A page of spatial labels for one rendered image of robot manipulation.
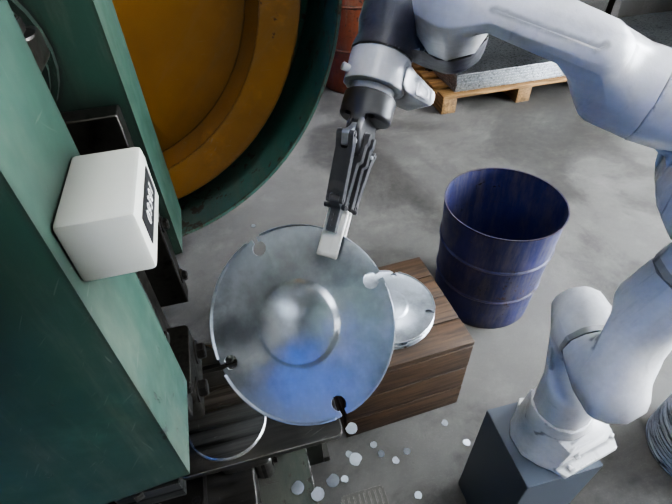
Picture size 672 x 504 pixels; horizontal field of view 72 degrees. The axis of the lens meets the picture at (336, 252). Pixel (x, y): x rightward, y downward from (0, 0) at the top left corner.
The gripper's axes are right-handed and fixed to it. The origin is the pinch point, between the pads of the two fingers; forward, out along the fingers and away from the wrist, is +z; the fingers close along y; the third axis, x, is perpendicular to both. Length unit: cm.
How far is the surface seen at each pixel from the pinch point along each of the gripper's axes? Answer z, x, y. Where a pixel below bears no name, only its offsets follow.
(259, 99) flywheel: -17.8, -19.1, -2.8
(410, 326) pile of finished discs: 20, 5, -74
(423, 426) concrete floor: 53, 15, -95
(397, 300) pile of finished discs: 14, -2, -79
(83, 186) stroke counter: 1.5, 0.3, 43.2
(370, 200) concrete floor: -24, -44, -172
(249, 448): 34.7, -4.9, -1.7
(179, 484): 41.1, -11.9, 3.6
